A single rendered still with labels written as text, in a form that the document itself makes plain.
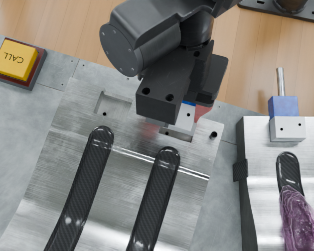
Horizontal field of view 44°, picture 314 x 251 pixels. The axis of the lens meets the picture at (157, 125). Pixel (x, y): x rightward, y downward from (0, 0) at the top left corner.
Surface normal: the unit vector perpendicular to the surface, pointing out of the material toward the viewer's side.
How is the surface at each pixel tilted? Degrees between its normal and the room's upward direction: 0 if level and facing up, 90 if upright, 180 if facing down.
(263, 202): 28
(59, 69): 0
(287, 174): 1
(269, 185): 16
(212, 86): 22
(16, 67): 0
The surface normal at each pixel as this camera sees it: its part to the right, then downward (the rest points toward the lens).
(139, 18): 0.21, -0.40
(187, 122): -0.16, -0.15
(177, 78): 0.01, -0.60
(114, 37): -0.72, 0.55
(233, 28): 0.03, -0.25
